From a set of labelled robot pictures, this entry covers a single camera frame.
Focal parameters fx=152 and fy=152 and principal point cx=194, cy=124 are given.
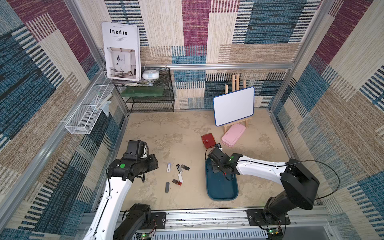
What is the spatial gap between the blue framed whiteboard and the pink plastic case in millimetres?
55

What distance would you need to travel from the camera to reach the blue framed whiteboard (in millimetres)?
958

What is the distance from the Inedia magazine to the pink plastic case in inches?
25.7

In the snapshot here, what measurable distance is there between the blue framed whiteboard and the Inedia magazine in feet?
1.64

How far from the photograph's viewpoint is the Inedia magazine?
2.49 ft

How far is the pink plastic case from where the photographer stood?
3.32 feet
